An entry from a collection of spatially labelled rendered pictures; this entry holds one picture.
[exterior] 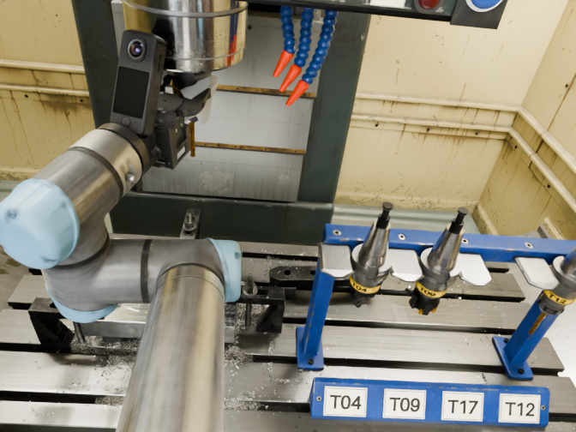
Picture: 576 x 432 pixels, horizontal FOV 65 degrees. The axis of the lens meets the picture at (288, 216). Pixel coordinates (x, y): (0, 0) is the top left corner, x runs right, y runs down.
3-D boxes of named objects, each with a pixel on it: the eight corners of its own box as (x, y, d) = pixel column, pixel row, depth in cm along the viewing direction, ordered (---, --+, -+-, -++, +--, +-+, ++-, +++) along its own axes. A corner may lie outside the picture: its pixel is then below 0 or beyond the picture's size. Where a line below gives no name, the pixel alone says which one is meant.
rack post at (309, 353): (323, 370, 90) (351, 267, 72) (297, 369, 90) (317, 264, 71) (320, 330, 98) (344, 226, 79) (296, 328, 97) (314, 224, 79)
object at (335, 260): (355, 280, 68) (356, 276, 67) (320, 278, 67) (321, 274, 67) (349, 249, 73) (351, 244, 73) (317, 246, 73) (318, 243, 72)
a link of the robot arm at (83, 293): (147, 327, 53) (135, 266, 46) (47, 329, 52) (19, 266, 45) (155, 276, 59) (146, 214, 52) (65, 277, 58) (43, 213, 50)
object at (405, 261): (426, 284, 68) (427, 280, 68) (392, 282, 68) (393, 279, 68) (415, 253, 74) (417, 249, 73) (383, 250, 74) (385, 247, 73)
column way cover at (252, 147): (301, 205, 132) (327, 23, 100) (137, 194, 129) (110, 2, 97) (300, 195, 136) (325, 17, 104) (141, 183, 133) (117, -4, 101)
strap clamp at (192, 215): (195, 279, 106) (192, 231, 96) (180, 278, 106) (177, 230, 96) (201, 242, 116) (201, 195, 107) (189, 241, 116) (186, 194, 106)
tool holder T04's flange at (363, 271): (387, 257, 73) (391, 246, 72) (390, 285, 69) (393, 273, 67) (349, 252, 74) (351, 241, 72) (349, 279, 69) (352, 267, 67)
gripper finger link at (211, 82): (215, 106, 69) (174, 131, 63) (214, 69, 65) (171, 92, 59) (231, 113, 68) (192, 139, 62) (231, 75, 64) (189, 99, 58)
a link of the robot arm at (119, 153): (54, 138, 47) (123, 157, 46) (81, 118, 50) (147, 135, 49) (70, 194, 52) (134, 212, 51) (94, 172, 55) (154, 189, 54)
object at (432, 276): (451, 261, 74) (456, 250, 73) (460, 288, 70) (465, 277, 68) (413, 257, 74) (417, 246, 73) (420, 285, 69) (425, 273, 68)
